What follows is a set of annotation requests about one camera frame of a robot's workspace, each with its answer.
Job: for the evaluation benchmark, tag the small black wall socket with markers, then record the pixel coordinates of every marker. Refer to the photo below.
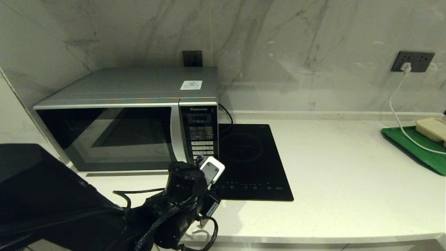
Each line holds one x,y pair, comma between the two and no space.
192,58

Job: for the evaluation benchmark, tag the wide black wall socket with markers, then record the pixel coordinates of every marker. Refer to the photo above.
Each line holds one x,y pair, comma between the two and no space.
420,61

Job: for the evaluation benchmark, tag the grey cabinet front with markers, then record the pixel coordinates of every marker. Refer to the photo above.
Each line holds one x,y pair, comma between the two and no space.
313,246

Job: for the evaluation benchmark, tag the beige lidded container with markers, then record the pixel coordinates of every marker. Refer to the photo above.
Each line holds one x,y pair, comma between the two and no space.
432,129

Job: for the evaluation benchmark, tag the silver Panasonic microwave oven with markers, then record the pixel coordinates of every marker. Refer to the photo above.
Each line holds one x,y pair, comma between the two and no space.
132,83

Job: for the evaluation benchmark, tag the black induction cooktop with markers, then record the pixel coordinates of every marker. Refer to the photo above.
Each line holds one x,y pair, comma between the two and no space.
251,150

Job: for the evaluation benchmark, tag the green plastic tray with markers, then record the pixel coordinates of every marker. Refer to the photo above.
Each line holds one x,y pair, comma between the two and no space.
418,153

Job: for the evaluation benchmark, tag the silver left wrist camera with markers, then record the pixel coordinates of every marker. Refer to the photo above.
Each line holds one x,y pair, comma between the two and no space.
212,169

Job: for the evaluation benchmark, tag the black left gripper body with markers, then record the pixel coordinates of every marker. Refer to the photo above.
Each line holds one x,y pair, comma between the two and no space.
210,205

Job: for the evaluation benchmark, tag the white power plug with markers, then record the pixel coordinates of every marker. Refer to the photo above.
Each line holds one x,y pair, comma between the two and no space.
405,67

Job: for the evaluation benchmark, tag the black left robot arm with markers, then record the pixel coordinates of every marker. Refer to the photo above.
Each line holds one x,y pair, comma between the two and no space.
52,195

